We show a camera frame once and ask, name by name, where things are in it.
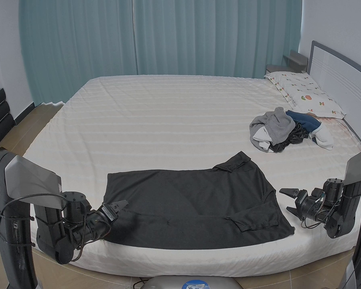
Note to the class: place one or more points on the bed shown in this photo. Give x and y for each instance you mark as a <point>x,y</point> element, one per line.
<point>168,125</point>

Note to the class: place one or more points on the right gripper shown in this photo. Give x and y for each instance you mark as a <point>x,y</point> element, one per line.
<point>307,206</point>

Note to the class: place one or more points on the pile of clothes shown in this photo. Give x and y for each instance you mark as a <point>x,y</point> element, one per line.
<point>279,128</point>

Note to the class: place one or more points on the blue-green curtain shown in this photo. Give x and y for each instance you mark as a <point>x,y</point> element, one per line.
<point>78,41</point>
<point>213,26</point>

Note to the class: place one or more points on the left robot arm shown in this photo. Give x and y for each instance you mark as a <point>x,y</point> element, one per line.
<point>15,236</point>

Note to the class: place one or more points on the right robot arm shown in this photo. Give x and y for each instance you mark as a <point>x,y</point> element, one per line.
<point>356,197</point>

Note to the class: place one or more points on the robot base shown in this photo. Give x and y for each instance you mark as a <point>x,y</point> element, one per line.
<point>174,283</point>

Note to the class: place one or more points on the grey bedside table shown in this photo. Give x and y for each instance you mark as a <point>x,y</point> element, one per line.
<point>291,62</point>

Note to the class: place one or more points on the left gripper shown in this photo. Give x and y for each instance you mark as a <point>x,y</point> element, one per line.
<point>100,224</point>

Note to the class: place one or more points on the black T-shirt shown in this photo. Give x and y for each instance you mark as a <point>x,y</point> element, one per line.
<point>183,197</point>

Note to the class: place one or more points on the white printed pillow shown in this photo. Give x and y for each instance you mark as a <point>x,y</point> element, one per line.
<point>306,95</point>

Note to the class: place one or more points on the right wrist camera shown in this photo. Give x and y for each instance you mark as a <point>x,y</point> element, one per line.
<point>318,195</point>

